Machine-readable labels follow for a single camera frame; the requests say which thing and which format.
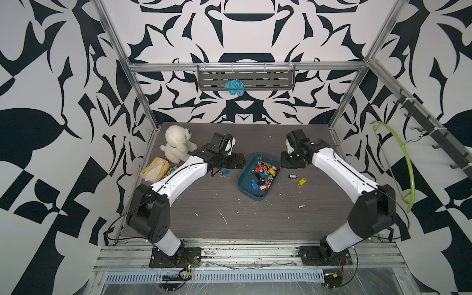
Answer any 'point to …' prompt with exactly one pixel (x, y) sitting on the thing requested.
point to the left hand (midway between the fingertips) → (238, 158)
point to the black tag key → (292, 176)
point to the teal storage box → (255, 181)
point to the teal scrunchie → (235, 83)
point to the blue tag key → (225, 172)
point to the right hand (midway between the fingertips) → (284, 160)
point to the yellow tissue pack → (156, 171)
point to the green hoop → (402, 195)
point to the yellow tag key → (302, 182)
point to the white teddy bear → (178, 147)
